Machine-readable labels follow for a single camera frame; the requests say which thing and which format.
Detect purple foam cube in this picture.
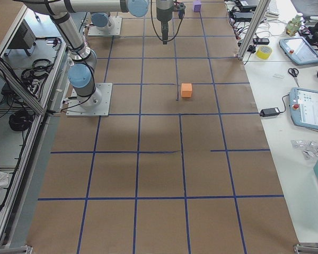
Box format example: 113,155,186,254
192,0,201,12

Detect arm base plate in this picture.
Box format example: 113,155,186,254
66,83,112,117
88,16,122,37

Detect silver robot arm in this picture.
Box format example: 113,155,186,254
22,1,148,109
91,1,174,45

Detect black power adapter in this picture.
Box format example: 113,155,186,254
259,107,280,117

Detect plastic bag pile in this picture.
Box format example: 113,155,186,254
291,140,318,159

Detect blue teach pendant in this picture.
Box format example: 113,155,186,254
279,37,318,65
289,87,318,130

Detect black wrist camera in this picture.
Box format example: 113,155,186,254
174,1,186,20

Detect far blue teach pendant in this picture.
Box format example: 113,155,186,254
279,37,318,65

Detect orange foam cube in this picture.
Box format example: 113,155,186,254
180,83,193,98

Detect yellow tape roll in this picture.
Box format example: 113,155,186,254
256,45,272,60

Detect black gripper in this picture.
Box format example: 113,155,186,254
156,0,173,44

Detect near blue teach pendant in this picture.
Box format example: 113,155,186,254
289,87,318,130

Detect aluminium frame post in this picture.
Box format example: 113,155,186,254
237,0,270,60

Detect black handled scissors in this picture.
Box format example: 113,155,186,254
288,68,299,87

